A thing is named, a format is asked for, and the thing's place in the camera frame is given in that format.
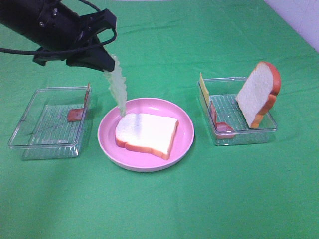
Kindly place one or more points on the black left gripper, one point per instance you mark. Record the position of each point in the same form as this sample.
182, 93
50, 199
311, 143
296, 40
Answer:
66, 36

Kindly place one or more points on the toy lettuce leaf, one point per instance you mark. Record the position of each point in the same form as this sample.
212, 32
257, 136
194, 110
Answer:
117, 85

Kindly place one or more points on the toy bacon strip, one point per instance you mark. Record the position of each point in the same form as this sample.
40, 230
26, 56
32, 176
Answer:
77, 114
220, 126

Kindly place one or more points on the toy bread slice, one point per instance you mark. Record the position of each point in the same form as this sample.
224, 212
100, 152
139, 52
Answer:
259, 93
147, 133

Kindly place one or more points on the yellow toy cheese slice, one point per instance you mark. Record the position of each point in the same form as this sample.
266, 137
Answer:
204, 89

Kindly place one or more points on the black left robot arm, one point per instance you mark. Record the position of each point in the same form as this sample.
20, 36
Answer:
22, 16

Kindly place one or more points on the left clear plastic container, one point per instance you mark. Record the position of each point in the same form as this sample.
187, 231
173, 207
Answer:
43, 131

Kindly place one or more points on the clear plastic container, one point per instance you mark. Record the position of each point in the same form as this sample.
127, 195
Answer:
43, 131
223, 92

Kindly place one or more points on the pink round plate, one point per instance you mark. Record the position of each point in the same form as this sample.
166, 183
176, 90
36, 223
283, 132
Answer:
146, 162

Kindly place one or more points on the right clear plastic container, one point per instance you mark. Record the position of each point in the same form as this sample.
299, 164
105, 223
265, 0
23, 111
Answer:
223, 92

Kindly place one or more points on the green tablecloth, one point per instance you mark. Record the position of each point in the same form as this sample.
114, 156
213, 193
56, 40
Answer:
261, 191

